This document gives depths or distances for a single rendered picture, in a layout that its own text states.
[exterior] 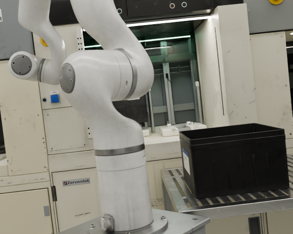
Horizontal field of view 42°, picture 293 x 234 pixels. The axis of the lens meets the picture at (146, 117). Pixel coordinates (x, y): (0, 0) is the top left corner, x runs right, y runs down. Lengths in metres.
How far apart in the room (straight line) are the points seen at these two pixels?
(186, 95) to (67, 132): 1.11
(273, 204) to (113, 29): 0.61
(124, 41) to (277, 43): 0.94
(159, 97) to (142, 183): 1.65
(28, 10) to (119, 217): 0.64
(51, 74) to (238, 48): 0.78
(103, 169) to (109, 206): 0.09
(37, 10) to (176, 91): 1.50
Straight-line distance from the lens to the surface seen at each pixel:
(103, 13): 0.90
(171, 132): 1.80
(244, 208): 1.05
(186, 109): 2.50
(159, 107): 2.47
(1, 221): 1.75
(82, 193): 1.64
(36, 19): 1.18
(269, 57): 1.70
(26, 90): 1.64
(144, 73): 0.88
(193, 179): 1.11
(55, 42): 1.18
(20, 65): 1.19
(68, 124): 1.61
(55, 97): 1.60
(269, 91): 1.69
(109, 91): 0.82
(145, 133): 1.91
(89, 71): 0.80
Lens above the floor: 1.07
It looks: 3 degrees down
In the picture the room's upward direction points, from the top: 6 degrees counter-clockwise
